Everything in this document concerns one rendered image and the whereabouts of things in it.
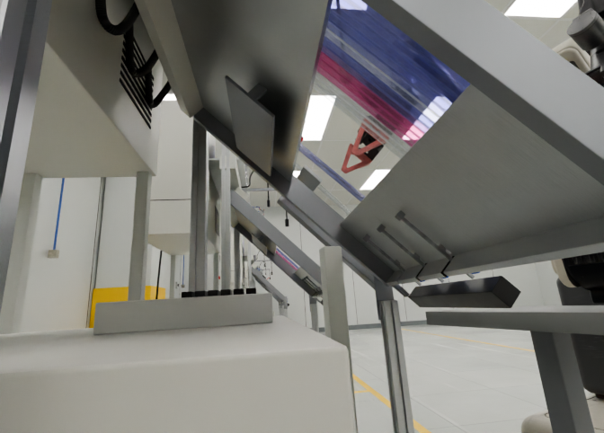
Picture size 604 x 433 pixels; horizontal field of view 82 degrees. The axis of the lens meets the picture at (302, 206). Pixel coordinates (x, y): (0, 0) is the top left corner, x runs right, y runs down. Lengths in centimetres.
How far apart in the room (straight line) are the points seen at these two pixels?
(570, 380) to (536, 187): 65
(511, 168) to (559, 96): 12
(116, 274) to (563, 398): 350
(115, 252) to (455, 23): 371
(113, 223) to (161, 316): 339
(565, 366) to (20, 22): 106
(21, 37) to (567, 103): 40
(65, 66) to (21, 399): 49
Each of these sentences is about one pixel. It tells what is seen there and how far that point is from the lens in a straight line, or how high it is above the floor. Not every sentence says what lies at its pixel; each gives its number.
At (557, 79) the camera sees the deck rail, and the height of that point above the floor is 81.
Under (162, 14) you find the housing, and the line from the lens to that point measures 79.
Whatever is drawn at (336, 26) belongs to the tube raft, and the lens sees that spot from 48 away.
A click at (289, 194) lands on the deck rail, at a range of 95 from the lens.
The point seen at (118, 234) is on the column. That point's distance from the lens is 390.
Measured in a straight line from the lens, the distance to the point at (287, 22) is 53.
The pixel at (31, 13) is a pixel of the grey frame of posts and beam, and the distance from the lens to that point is 32.
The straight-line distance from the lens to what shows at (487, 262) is 57.
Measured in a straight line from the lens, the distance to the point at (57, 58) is 64.
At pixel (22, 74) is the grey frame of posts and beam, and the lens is 29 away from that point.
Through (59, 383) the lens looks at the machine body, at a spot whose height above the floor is 61.
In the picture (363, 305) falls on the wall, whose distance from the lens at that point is 864.
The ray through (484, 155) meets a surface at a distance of 46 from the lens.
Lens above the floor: 65
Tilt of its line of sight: 16 degrees up
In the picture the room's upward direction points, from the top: 4 degrees counter-clockwise
